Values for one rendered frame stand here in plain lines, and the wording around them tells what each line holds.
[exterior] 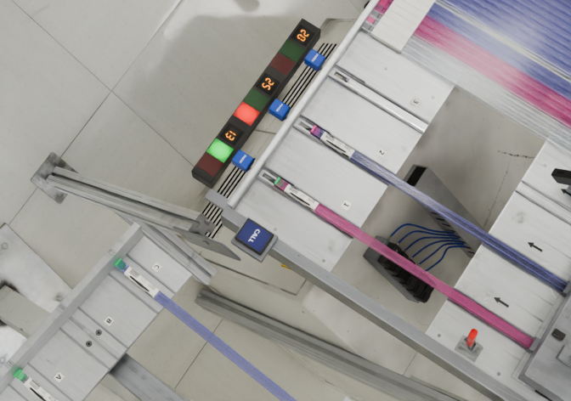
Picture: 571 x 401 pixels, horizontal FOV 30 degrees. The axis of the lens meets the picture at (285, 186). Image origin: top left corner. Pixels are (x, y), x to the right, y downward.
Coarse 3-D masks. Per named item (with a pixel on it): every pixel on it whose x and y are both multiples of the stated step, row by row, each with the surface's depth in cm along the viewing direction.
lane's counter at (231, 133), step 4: (228, 124) 181; (224, 128) 181; (228, 128) 181; (232, 128) 181; (236, 128) 181; (224, 132) 181; (228, 132) 181; (232, 132) 181; (236, 132) 181; (240, 132) 181; (244, 132) 181; (220, 136) 180; (224, 136) 180; (228, 136) 180; (232, 136) 180; (236, 136) 180; (240, 136) 181; (228, 140) 180; (232, 140) 180; (236, 140) 180
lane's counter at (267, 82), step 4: (264, 76) 184; (268, 76) 184; (260, 80) 184; (264, 80) 184; (268, 80) 184; (272, 80) 184; (276, 80) 184; (260, 84) 183; (264, 84) 183; (268, 84) 183; (272, 84) 183; (276, 84) 183; (260, 88) 183; (264, 88) 183; (268, 88) 183; (272, 88) 183; (268, 92) 183; (272, 92) 183
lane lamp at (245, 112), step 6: (240, 108) 182; (246, 108) 182; (252, 108) 182; (234, 114) 182; (240, 114) 182; (246, 114) 182; (252, 114) 182; (258, 114) 182; (246, 120) 181; (252, 120) 181
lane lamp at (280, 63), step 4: (276, 56) 185; (280, 56) 185; (284, 56) 185; (272, 60) 185; (276, 60) 185; (280, 60) 185; (284, 60) 185; (288, 60) 185; (272, 64) 184; (276, 64) 184; (280, 64) 184; (284, 64) 184; (288, 64) 184; (292, 64) 184; (276, 68) 184; (280, 68) 184; (284, 68) 184; (288, 68) 184; (284, 72) 184; (288, 72) 184
